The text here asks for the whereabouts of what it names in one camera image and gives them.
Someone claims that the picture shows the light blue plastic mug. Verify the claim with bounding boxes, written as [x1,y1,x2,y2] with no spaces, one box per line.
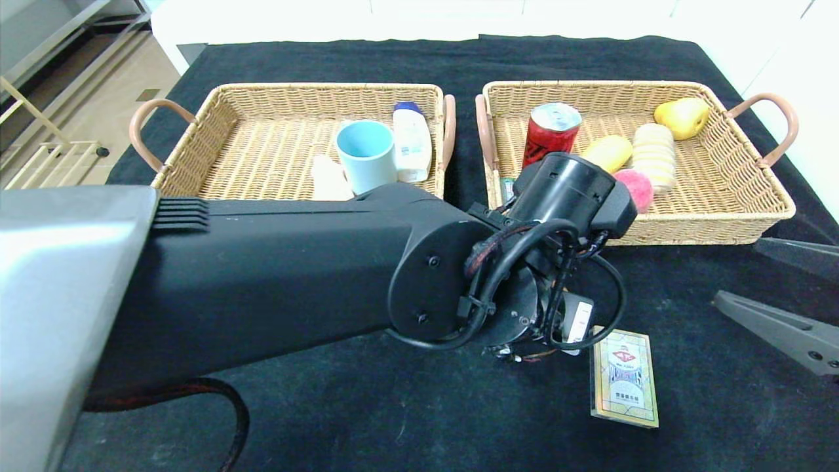
[336,119,398,195]

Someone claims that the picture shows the pink plastic bottle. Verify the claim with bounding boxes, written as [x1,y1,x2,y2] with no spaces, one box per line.
[311,154,355,201]

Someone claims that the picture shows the red cola can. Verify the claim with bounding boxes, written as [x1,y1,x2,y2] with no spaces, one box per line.
[522,102,583,168]

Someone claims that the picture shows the yellow mango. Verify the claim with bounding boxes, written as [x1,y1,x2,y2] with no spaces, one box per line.
[582,134,634,174]

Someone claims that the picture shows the playing card box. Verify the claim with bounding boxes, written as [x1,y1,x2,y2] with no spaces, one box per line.
[590,326,659,429]

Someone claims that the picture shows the wicker basket holding lotion bottle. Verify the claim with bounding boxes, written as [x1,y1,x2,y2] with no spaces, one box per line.
[128,83,457,201]

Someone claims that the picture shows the wicker basket holding food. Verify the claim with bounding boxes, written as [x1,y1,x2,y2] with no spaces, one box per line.
[475,80,799,246]

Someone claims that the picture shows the white lotion bottle blue cap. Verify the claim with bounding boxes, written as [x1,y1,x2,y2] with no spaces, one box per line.
[393,102,433,183]

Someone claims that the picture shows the pink peach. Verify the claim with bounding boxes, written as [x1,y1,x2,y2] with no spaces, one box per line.
[613,168,655,214]

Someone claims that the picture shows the yellow pear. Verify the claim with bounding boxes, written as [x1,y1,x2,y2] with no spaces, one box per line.
[653,98,710,141]

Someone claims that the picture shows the white low cabinet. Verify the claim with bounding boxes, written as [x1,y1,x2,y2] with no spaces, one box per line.
[149,0,702,74]

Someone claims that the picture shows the white cabinet doors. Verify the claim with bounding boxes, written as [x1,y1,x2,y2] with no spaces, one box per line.
[669,0,839,224]

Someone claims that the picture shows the grey metal shelf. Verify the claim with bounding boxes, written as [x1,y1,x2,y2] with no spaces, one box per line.
[0,0,153,86]

